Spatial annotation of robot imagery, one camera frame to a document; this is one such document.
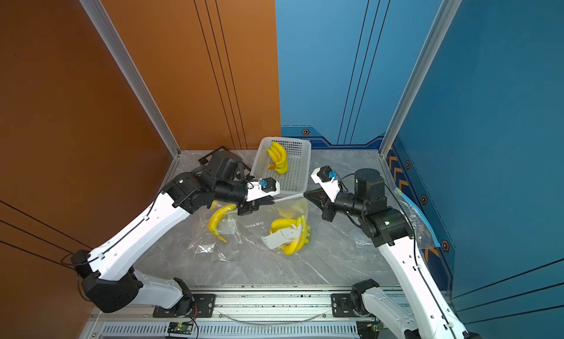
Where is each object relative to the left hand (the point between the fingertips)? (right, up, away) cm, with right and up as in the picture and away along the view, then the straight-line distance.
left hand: (271, 194), depth 66 cm
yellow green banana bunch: (+7, -21, +13) cm, 25 cm away
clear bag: (-21, -19, +20) cm, 35 cm away
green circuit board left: (-31, -45, +6) cm, 55 cm away
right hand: (+11, 0, -2) cm, 12 cm away
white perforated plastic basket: (+10, +17, +50) cm, 54 cm away
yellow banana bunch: (-1, +15, +45) cm, 47 cm away
